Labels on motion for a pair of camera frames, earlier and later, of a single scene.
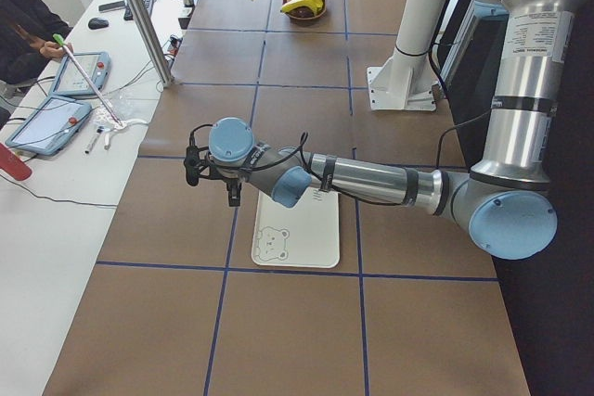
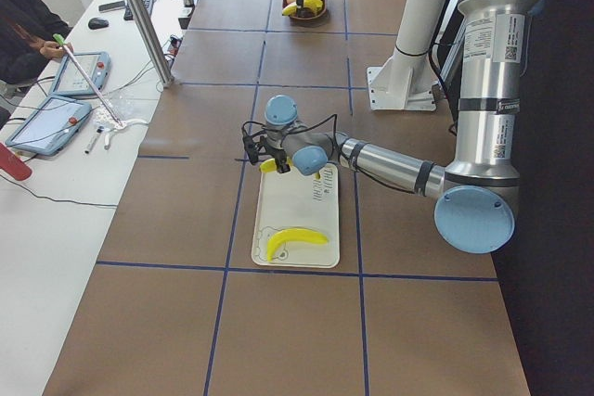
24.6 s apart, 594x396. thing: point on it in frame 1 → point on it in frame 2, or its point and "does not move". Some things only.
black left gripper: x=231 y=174 → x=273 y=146
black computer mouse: x=97 y=23 does not move
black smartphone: x=115 y=6 does not move
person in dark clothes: x=28 y=24 does not move
